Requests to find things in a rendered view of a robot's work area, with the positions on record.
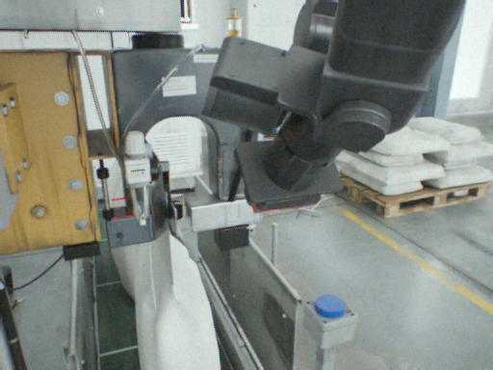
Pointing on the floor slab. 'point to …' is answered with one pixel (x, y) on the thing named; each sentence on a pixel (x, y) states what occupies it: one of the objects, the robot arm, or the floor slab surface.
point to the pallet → (389, 207)
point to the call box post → (324, 357)
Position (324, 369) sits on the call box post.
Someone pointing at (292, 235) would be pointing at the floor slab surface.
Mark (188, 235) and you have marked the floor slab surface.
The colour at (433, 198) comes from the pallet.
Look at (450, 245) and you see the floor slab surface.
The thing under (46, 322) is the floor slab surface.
